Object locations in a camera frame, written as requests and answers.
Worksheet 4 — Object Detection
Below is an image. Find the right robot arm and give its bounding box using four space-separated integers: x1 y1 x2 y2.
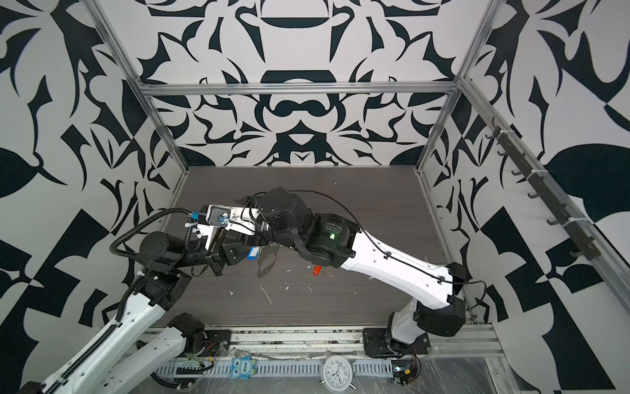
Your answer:
229 188 468 345

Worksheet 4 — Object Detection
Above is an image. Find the blue capped key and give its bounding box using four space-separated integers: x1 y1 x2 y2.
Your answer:
247 246 261 260

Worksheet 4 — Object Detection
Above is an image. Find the black wall hook rail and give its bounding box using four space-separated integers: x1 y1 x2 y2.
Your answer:
487 120 601 260

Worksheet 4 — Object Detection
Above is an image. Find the white slotted cable duct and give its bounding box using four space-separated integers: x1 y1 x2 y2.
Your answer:
155 359 394 379

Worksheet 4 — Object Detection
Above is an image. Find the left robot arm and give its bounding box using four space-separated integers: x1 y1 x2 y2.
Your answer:
19 230 249 393

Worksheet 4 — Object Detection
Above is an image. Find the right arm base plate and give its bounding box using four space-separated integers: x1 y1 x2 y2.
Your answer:
362 328 431 359

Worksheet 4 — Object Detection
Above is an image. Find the black corrugated cable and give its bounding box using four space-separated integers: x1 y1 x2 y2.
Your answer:
107 206 194 259

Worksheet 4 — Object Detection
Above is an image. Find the blue owl figurine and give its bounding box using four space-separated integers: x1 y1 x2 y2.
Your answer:
230 356 257 380

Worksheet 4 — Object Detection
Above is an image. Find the white alarm clock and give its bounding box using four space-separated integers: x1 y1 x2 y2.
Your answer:
320 355 357 393

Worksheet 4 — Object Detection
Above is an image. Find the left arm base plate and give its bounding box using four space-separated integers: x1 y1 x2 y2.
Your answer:
197 329 232 357

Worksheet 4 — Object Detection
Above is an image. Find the small circuit board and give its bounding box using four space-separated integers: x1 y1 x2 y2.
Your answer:
392 357 422 387

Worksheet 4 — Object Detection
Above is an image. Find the keyring with chain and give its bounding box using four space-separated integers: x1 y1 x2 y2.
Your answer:
257 246 280 278

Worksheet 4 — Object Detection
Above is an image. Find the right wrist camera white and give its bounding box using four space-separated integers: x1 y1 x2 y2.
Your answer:
205 205 262 236

